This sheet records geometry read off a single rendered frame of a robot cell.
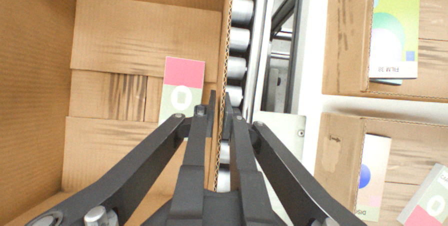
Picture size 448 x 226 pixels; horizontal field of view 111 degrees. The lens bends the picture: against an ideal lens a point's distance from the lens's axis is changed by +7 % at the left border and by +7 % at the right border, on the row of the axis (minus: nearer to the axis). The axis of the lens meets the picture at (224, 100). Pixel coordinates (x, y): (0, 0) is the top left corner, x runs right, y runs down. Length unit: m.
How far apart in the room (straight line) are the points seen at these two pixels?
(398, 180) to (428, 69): 0.26
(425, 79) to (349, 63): 0.25
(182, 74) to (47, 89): 0.22
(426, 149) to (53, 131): 0.78
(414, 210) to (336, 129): 0.28
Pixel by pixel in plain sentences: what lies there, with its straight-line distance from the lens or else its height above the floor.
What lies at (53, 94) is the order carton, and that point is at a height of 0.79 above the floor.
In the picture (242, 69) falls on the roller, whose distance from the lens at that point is 0.34.
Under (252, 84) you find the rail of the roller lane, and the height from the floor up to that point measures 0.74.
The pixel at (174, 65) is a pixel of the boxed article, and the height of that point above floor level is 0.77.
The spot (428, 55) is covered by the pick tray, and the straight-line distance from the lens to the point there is 0.59.
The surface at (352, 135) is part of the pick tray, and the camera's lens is 0.35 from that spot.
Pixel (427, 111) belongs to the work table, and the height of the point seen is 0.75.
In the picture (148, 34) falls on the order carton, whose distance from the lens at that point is 0.36.
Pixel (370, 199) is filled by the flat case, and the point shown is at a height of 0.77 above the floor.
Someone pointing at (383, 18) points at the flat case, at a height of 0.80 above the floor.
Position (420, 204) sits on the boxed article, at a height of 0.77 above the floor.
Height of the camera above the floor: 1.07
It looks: 85 degrees down
